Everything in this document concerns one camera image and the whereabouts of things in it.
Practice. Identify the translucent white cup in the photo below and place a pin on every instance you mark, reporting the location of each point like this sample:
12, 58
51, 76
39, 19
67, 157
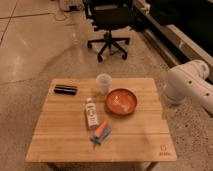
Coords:
104, 82

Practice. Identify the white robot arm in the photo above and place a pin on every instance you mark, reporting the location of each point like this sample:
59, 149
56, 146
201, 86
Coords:
189, 80

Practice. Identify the orange ceramic bowl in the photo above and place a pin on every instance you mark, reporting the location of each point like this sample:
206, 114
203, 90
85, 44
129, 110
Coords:
121, 101

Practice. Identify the white plastic bottle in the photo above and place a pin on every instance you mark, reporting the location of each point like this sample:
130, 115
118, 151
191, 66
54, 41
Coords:
91, 113

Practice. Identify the black rectangular case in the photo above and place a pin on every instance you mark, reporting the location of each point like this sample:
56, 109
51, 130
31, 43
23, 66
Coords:
65, 89

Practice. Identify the orange carrot toy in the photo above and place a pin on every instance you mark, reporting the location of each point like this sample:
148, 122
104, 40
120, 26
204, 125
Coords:
99, 131

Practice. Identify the wooden folding table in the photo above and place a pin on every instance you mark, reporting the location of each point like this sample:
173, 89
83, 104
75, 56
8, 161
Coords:
75, 125

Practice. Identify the black office chair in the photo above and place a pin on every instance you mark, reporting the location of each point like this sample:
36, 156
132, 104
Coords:
109, 15

